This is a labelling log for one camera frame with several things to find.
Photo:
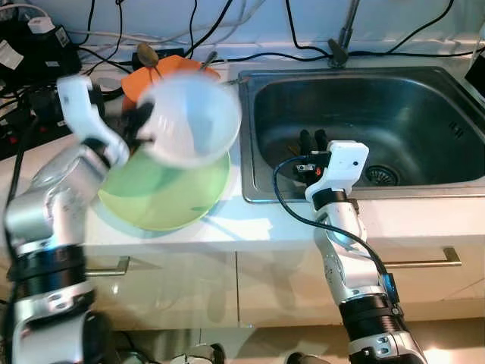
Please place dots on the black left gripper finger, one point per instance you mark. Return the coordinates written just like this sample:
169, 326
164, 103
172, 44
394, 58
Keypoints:
144, 123

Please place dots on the white bowl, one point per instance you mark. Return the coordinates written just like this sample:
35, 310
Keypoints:
193, 114

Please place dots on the green plate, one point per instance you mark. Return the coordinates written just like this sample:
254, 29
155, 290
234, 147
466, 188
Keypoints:
167, 197

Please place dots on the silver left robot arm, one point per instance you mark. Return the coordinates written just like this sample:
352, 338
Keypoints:
53, 197

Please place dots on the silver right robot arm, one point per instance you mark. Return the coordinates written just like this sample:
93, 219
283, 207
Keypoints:
345, 258

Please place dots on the white kitchen base cabinet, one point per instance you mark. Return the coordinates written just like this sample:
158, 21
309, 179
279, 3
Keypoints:
189, 288

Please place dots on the orange plate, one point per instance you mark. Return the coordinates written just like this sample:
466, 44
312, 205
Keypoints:
136, 83

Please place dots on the black sink drain strainer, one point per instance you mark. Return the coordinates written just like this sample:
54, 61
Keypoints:
383, 175

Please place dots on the black power strip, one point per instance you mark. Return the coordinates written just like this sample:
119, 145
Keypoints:
42, 106

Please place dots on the metal sink faucet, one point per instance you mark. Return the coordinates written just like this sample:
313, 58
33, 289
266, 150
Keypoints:
339, 51

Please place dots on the grey steel utensil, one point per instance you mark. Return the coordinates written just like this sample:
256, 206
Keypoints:
209, 58

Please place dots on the stainless steel sink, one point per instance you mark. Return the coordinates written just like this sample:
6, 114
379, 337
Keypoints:
409, 114

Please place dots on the white power adapter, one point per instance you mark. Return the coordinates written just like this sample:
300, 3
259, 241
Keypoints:
42, 24

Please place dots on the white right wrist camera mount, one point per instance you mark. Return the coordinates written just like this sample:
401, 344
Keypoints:
341, 163

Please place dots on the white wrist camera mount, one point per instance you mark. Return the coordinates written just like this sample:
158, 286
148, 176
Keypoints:
79, 110
341, 163

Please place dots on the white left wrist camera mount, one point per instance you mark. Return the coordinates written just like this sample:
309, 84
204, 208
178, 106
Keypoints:
79, 110

